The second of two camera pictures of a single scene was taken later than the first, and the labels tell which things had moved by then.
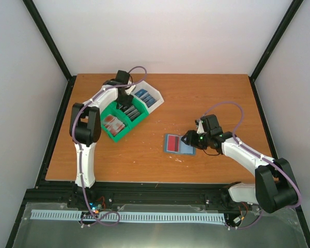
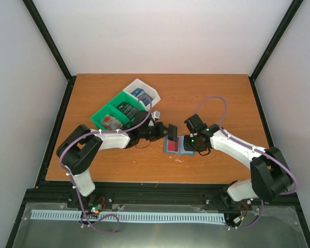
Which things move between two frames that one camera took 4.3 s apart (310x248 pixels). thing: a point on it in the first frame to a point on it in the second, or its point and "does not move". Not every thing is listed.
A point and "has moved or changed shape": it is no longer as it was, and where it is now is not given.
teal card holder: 173,144 does not move
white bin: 150,96 has moved or changed shape
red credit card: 173,143 does not move
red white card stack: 113,124 does not move
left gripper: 127,102 to 161,128
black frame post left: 40,22 does not move
